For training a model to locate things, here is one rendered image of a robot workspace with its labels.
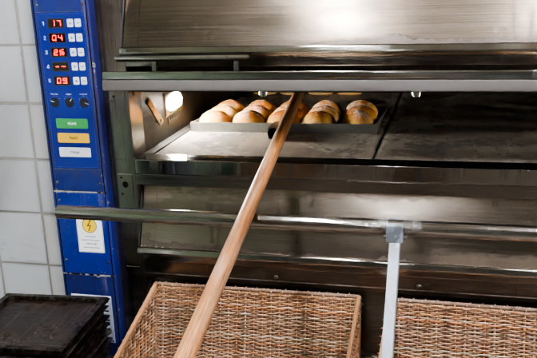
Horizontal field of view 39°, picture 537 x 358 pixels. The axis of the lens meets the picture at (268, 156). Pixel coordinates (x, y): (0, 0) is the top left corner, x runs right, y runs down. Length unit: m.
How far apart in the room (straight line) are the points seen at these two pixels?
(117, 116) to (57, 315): 0.52
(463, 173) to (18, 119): 1.15
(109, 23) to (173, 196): 0.47
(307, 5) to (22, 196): 0.95
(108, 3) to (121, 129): 0.32
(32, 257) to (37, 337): 0.38
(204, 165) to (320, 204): 0.31
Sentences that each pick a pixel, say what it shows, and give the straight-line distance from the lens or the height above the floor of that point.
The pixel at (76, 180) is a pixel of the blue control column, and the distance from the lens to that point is 2.03.
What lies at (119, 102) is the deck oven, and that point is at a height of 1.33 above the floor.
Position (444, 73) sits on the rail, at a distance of 1.61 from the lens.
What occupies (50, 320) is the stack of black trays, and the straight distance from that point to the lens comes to 1.97.
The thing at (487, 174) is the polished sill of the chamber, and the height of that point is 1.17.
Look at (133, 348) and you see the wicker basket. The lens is 1.93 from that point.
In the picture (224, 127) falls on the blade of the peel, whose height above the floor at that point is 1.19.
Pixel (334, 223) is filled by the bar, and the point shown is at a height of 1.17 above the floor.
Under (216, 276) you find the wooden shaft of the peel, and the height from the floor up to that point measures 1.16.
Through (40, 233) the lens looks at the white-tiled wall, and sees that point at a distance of 2.18.
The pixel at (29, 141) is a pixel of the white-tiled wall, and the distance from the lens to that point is 2.11.
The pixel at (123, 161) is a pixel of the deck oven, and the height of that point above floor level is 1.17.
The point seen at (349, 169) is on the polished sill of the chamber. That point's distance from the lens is 1.82.
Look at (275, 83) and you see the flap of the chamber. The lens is 1.65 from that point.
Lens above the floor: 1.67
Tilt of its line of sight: 15 degrees down
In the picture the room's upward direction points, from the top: 2 degrees counter-clockwise
